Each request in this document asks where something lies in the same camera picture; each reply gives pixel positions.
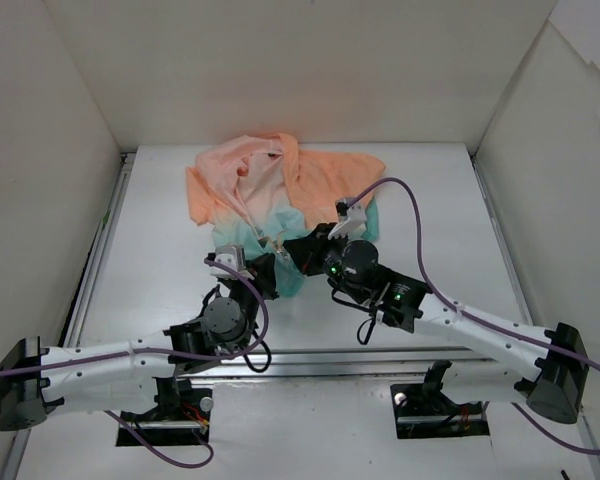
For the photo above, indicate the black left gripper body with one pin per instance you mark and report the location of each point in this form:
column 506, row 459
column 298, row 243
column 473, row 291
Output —
column 262, row 270

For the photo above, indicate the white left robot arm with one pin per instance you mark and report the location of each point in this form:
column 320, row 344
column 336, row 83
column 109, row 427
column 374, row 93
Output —
column 139, row 375

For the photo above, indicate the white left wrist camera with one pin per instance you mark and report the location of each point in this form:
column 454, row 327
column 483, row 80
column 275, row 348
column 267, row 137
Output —
column 228, row 261

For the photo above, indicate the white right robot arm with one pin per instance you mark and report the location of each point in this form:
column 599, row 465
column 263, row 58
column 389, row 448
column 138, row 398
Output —
column 550, row 364

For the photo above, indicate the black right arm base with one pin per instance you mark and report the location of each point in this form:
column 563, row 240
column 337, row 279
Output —
column 420, row 415

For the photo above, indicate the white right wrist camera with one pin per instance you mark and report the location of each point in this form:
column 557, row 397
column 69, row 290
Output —
column 351, row 216

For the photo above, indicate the aluminium table edge rail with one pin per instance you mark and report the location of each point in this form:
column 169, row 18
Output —
column 335, row 364

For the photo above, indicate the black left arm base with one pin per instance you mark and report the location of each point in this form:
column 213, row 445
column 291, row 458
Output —
column 181, row 417

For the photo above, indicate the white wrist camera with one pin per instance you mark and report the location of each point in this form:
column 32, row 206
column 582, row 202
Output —
column 351, row 216
column 228, row 261

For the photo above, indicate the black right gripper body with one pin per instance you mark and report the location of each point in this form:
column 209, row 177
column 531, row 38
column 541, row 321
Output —
column 313, row 248

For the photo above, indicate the metal zipper slider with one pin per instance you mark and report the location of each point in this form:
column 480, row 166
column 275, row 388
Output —
column 278, row 245

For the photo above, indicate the orange and teal jacket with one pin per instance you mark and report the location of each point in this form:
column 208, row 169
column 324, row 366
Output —
column 252, row 187

